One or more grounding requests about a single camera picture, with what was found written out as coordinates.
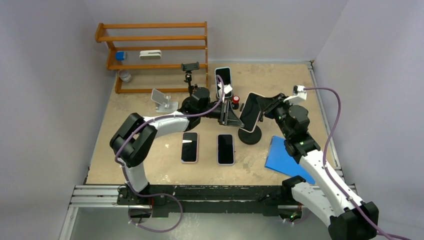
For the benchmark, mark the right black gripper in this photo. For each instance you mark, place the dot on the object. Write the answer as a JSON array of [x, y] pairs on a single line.
[[280, 103]]

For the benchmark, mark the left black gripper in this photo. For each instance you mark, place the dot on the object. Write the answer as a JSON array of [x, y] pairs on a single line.
[[228, 118]]

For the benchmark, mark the white case smartphone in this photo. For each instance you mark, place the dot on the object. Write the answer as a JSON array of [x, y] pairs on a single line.
[[250, 112]]

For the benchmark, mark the lavender case smartphone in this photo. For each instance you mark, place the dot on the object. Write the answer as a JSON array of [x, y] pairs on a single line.
[[225, 150]]

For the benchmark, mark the black phone stand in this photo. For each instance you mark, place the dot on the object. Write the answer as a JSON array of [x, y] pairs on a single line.
[[188, 68], [250, 138]]

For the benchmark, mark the pink case smartphone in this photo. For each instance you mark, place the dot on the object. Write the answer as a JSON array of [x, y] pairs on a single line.
[[189, 149]]

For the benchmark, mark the light blue case smartphone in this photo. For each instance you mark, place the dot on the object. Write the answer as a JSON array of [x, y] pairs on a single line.
[[223, 75]]

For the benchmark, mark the silver folding phone stand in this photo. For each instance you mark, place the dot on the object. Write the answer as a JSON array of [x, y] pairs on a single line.
[[163, 104]]

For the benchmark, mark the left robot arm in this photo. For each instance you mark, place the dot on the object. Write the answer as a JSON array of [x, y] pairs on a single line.
[[133, 140]]

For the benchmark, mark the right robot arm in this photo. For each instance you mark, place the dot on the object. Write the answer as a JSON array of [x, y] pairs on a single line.
[[346, 215]]

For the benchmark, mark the red cap black stamp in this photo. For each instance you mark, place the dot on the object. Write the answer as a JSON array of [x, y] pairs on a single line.
[[235, 102]]

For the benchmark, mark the blue notebook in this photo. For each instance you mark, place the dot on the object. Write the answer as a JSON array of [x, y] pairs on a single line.
[[279, 161]]

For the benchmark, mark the white eraser block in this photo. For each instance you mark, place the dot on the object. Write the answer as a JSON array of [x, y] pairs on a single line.
[[150, 54]]

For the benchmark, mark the clear small jar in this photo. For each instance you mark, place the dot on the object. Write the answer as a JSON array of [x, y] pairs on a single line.
[[124, 75]]

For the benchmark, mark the wooden shelf rack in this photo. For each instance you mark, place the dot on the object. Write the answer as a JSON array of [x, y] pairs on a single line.
[[165, 56]]

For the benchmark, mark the blue white small box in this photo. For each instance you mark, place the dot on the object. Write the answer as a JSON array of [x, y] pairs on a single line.
[[121, 56]]

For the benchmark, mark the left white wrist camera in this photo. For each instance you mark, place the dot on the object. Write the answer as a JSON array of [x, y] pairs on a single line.
[[224, 90]]

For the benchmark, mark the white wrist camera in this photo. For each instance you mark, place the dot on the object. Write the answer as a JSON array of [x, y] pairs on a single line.
[[299, 95], [224, 90]]

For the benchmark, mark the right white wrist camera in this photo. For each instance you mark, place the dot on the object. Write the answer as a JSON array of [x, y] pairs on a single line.
[[299, 95]]

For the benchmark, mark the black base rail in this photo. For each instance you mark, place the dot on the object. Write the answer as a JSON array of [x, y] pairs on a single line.
[[266, 200]]

